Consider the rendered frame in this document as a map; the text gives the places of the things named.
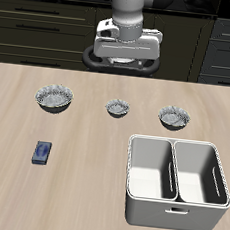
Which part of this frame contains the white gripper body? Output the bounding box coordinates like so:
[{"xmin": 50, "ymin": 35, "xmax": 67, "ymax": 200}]
[{"xmin": 91, "ymin": 22, "xmax": 164, "ymax": 64}]

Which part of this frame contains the small grey patterned bowl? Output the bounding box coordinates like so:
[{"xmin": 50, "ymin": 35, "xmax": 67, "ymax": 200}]
[{"xmin": 104, "ymin": 97, "xmax": 132, "ymax": 120}]

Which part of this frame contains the medium grey patterned bowl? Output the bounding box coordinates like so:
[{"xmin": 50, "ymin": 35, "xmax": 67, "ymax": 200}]
[{"xmin": 156, "ymin": 104, "xmax": 192, "ymax": 133}]

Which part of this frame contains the large grey patterned bowl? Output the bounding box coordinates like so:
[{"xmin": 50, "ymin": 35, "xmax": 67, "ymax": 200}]
[{"xmin": 33, "ymin": 82, "xmax": 76, "ymax": 116}]

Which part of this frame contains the dark brown kitchen cupboard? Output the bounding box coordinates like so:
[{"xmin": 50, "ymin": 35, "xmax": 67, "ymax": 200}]
[{"xmin": 0, "ymin": 0, "xmax": 218, "ymax": 86}]

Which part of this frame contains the dark grey kitchen cupboard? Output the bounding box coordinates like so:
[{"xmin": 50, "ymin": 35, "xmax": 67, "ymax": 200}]
[{"xmin": 196, "ymin": 15, "xmax": 230, "ymax": 88}]

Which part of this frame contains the small blue box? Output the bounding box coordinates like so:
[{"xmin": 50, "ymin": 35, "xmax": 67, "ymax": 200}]
[{"xmin": 30, "ymin": 140, "xmax": 54, "ymax": 168}]

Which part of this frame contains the white two-bin basket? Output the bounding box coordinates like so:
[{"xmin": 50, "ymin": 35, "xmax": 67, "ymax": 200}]
[{"xmin": 118, "ymin": 133, "xmax": 230, "ymax": 230}]

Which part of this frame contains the flat black base plate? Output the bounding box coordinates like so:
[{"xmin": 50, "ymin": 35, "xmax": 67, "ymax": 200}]
[{"xmin": 79, "ymin": 42, "xmax": 162, "ymax": 79}]

